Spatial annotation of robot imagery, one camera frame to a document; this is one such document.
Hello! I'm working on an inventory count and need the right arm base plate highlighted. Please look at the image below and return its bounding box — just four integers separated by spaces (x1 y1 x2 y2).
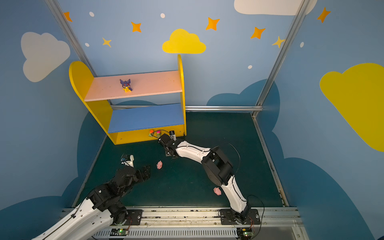
219 209 261 225

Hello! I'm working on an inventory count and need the controller board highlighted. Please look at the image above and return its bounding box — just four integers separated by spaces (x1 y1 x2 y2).
237 228 255 240
110 228 129 237

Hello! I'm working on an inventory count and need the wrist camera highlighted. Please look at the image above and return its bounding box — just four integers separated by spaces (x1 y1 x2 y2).
121 154 134 168
169 131 177 141

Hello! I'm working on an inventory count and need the yellow toy shelf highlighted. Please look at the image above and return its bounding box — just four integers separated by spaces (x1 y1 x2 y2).
69 55 187 145

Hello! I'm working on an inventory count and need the pink pig toy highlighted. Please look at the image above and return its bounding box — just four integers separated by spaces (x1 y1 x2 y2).
213 187 222 196
157 161 163 170

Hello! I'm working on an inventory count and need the left controller board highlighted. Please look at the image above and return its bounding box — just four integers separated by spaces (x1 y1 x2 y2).
110 228 129 237

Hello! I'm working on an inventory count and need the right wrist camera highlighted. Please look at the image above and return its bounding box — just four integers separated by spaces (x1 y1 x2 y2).
169 131 177 141

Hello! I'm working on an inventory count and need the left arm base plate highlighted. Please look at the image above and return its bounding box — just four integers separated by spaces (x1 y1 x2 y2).
115 209 143 227

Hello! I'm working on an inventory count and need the purple creature toy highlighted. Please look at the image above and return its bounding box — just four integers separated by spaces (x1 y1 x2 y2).
120 79 133 93

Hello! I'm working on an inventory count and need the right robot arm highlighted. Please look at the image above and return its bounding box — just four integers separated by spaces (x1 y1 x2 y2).
158 134 251 224

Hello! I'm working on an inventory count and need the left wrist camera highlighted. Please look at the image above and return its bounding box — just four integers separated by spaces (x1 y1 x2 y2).
121 154 134 168

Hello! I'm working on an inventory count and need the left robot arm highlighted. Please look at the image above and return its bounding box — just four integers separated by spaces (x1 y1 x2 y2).
35 165 151 240

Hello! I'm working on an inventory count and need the right controller board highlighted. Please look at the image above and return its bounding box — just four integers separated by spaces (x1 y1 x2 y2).
237 228 255 240

